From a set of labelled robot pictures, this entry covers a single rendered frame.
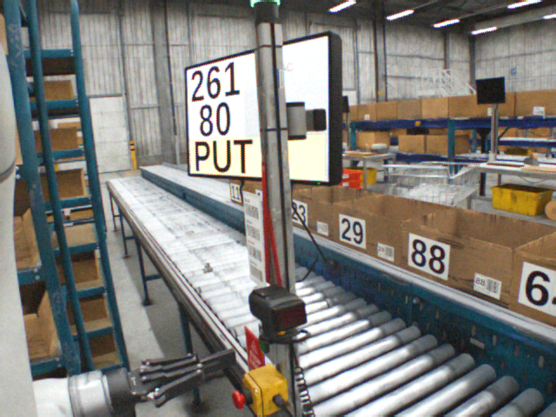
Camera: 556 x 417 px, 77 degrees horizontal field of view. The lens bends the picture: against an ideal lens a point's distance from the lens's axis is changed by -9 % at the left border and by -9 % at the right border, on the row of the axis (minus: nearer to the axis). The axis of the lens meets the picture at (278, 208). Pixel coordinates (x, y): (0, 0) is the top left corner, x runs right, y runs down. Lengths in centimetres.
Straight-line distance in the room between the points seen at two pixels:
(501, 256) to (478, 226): 39
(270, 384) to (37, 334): 49
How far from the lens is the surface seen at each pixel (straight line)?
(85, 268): 192
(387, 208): 177
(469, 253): 115
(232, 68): 96
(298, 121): 71
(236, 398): 83
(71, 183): 184
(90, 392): 72
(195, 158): 107
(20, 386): 51
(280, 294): 68
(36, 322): 92
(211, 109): 101
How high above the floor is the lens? 137
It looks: 12 degrees down
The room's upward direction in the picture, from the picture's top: 3 degrees counter-clockwise
